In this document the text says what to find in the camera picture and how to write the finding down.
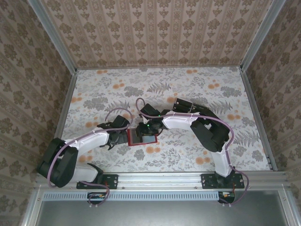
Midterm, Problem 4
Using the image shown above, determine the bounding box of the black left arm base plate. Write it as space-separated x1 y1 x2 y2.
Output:
76 173 119 190

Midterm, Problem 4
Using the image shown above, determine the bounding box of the aluminium table side rail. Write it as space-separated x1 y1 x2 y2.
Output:
239 68 278 171
48 70 78 167

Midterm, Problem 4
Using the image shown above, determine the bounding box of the red framed tablet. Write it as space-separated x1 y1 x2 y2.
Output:
126 128 158 147

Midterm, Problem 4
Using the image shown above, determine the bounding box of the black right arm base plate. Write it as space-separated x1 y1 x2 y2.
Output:
201 173 245 190

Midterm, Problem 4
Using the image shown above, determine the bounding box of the white slotted cable duct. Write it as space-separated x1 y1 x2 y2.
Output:
43 190 221 201

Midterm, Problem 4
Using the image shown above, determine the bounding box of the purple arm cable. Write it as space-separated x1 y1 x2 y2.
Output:
48 107 134 209
135 97 251 209

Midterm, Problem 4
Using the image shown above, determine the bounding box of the aluminium frame post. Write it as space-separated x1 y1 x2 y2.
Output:
27 0 79 74
239 0 287 71

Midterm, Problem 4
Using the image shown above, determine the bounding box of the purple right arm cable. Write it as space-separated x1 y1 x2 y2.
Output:
135 97 251 209

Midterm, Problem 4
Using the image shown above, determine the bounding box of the black slotted holder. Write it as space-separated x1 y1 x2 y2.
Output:
172 97 210 116

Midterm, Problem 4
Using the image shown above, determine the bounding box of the grey metal panel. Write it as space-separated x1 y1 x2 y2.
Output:
35 190 290 226

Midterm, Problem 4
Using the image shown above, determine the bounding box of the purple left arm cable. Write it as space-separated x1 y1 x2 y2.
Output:
48 107 134 209

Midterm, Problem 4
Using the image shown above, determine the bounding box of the floral patterned table cover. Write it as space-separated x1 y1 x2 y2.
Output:
57 66 271 173

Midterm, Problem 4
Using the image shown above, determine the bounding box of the aluminium mounting rail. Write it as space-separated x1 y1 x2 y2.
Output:
103 171 287 192

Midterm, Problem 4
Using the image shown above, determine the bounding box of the black connector board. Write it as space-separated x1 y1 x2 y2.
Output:
87 192 106 205
218 191 236 204

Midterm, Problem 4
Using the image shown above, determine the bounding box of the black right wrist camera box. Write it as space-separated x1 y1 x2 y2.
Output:
140 103 158 118

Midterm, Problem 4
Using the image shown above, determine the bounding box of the black credit card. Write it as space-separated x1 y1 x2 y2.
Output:
191 103 210 116
173 98 192 112

